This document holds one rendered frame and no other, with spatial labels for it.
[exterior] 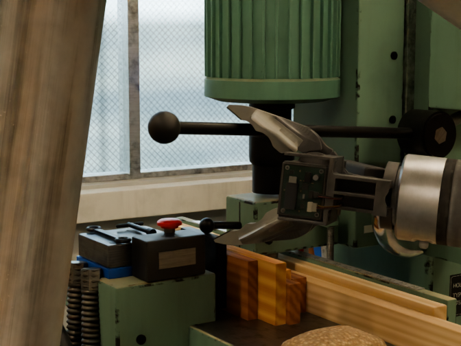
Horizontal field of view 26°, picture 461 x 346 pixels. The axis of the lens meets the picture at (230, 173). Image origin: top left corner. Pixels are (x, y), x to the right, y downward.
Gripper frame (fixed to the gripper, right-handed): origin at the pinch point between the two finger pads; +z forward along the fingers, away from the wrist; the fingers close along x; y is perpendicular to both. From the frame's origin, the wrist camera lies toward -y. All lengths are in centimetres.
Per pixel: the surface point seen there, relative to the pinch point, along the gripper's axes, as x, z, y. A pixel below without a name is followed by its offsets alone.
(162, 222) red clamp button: 7.1, 7.8, -4.3
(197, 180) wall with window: 15, 50, -150
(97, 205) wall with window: 22, 68, -124
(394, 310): 13.2, -20.4, -4.0
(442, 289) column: 14.3, -23.9, -29.8
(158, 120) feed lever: -5.4, 4.5, 9.6
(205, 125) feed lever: -5.3, 0.9, 4.8
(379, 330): 16.1, -18.9, -5.7
